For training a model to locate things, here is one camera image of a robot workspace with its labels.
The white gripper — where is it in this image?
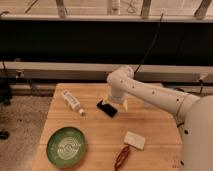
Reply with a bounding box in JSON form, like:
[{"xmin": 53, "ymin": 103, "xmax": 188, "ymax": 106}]
[{"xmin": 101, "ymin": 86, "xmax": 128, "ymax": 111}]

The black eraser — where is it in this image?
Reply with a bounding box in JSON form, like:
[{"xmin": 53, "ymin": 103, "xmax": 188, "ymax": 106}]
[{"xmin": 97, "ymin": 102, "xmax": 117, "ymax": 118}]

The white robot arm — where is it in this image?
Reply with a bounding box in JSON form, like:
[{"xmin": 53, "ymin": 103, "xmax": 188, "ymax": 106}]
[{"xmin": 104, "ymin": 65, "xmax": 213, "ymax": 171}]

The white sponge block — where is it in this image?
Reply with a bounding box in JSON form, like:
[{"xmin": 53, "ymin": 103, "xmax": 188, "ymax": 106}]
[{"xmin": 124, "ymin": 132, "xmax": 146, "ymax": 150}]

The white plastic bottle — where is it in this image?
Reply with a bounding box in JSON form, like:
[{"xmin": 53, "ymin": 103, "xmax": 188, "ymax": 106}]
[{"xmin": 61, "ymin": 90, "xmax": 85, "ymax": 116}]

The green patterned plate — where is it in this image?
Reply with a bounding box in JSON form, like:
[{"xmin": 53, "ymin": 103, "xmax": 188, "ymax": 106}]
[{"xmin": 46, "ymin": 127, "xmax": 87, "ymax": 169}]

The black equipment at left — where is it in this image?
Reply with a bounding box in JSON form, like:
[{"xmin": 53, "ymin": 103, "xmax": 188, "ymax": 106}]
[{"xmin": 0, "ymin": 79, "xmax": 12, "ymax": 106}]

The red brown looped cord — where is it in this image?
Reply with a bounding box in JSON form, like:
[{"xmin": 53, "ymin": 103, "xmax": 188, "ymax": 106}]
[{"xmin": 114, "ymin": 145, "xmax": 131, "ymax": 171}]

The black hanging cable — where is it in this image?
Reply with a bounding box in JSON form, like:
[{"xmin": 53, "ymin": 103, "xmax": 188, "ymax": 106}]
[{"xmin": 133, "ymin": 13, "xmax": 164, "ymax": 73}]

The grey metal rail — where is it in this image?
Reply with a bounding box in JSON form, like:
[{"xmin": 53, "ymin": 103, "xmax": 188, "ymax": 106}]
[{"xmin": 0, "ymin": 61, "xmax": 213, "ymax": 83}]

